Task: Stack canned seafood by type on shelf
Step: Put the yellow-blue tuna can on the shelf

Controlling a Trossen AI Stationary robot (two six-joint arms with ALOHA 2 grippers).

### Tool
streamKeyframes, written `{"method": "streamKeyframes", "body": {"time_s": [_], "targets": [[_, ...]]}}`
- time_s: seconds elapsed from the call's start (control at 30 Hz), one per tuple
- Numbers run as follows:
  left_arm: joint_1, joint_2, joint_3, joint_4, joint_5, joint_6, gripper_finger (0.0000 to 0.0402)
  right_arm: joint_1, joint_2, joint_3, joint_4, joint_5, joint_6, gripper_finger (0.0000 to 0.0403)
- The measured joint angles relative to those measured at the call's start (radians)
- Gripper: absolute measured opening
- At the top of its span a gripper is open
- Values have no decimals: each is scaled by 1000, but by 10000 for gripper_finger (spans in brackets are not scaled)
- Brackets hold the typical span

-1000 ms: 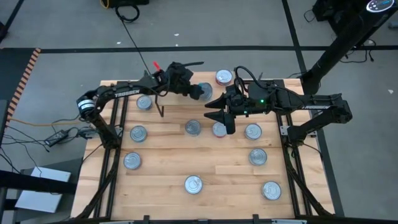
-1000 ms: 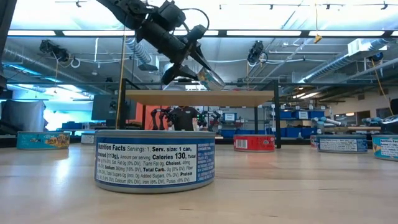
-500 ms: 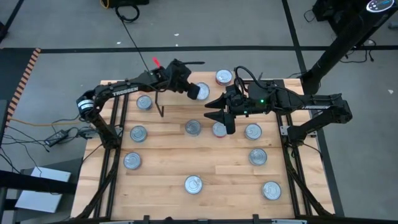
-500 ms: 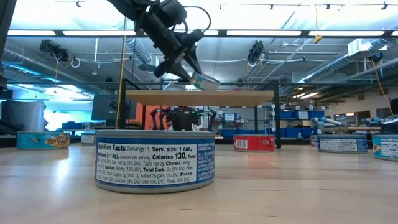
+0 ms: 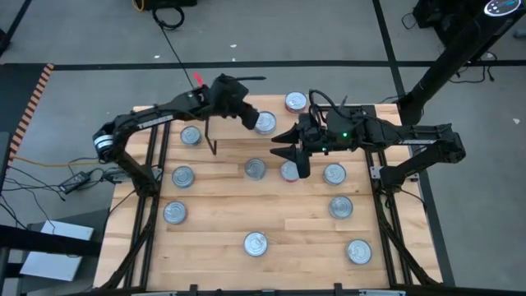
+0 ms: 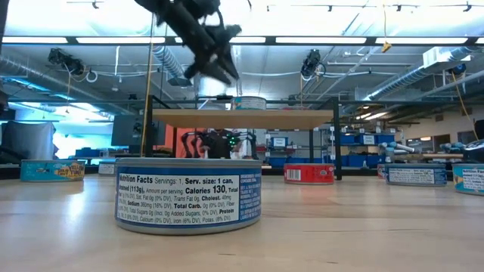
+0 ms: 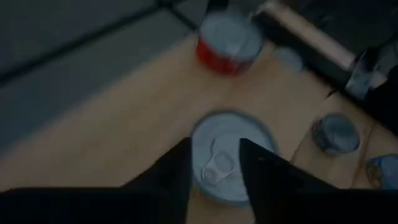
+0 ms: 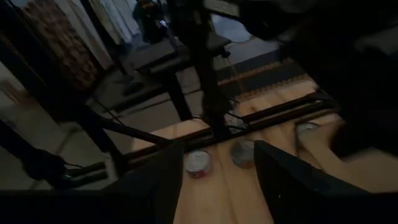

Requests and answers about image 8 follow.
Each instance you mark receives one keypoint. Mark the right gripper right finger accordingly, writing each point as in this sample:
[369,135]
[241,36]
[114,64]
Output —
[295,193]

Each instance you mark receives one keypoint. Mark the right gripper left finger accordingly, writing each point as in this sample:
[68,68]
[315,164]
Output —
[155,186]

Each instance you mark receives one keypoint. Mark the red label seafood can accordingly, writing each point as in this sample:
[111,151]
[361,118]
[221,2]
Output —
[197,163]

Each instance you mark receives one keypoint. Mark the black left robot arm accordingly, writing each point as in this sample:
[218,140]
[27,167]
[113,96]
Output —
[205,77]

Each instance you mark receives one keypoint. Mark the blue label tuna can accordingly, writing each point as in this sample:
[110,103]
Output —
[306,126]

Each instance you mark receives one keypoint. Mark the teal label tuna can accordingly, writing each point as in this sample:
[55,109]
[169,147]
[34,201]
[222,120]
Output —
[241,152]

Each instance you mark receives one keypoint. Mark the orange black hazard strip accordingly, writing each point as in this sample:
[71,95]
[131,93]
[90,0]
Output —
[261,71]

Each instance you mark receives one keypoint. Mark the black side table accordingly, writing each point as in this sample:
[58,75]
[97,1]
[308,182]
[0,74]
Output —
[161,56]

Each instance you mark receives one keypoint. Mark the white hanging cloth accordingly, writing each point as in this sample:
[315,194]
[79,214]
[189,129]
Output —
[93,31]

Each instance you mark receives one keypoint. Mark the brown patterned fabric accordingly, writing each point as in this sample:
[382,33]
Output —
[62,46]

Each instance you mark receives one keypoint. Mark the black aluminium table frame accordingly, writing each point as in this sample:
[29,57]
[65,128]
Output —
[280,112]

